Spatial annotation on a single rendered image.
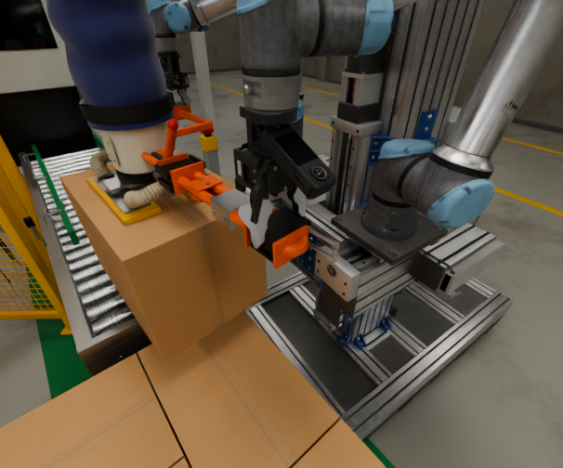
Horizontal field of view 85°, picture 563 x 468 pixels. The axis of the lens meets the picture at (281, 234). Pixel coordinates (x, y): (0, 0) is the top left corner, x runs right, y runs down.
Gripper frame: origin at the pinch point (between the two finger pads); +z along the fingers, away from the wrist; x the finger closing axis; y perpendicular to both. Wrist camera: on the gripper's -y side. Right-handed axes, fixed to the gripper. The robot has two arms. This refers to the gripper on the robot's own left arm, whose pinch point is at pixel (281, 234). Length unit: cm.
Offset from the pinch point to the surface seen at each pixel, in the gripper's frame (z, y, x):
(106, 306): 66, 79, 24
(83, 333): 61, 65, 35
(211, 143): 23, 107, -50
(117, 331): 59, 57, 25
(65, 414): 66, 43, 47
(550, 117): 97, 49, -625
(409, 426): 120, -25, -56
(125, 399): 66, 36, 32
